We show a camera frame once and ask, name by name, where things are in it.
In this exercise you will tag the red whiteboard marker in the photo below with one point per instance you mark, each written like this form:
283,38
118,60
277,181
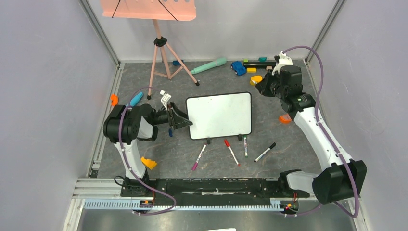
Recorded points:
232,152

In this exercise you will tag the black framed whiteboard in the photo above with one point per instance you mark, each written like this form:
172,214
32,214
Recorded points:
220,115

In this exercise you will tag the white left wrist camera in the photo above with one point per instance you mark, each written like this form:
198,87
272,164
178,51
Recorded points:
165,98

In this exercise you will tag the mint green toy microphone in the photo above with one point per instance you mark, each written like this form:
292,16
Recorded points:
218,62

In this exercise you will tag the purple whiteboard marker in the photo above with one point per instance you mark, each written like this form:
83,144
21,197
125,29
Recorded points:
198,158

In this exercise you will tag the orange semicircle block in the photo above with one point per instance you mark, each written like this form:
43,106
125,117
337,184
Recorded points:
285,119

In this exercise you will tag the yellow rectangular block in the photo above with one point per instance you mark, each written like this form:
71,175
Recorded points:
251,70

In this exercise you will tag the blue toy car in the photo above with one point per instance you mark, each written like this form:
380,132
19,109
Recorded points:
238,68

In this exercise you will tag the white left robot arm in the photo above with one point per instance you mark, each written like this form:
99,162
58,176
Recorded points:
125,125

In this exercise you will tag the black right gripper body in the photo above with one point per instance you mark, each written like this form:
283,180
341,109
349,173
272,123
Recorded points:
264,87

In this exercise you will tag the orange stair block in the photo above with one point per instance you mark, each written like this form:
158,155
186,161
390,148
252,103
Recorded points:
150,164

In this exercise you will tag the blue toy microphone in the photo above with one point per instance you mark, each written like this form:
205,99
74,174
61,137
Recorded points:
136,99

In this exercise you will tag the black whiteboard marker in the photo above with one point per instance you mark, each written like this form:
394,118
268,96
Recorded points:
265,152

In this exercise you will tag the dark blue block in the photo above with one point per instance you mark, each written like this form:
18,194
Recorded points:
177,63

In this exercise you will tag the small orange block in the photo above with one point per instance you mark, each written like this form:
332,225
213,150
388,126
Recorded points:
114,100

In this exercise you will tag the yellow oval block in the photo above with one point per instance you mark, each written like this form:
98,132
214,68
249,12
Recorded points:
255,80

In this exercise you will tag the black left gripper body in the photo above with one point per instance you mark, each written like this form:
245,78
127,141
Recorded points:
170,117

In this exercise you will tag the pink music stand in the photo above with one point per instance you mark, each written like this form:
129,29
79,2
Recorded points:
155,10

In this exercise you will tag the green whiteboard marker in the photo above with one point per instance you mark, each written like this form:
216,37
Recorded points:
245,146

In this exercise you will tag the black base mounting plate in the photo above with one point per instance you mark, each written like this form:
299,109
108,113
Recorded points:
211,192

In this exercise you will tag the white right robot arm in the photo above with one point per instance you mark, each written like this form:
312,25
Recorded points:
341,176

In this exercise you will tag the black silver microphone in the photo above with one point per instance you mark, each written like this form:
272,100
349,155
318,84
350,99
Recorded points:
260,65

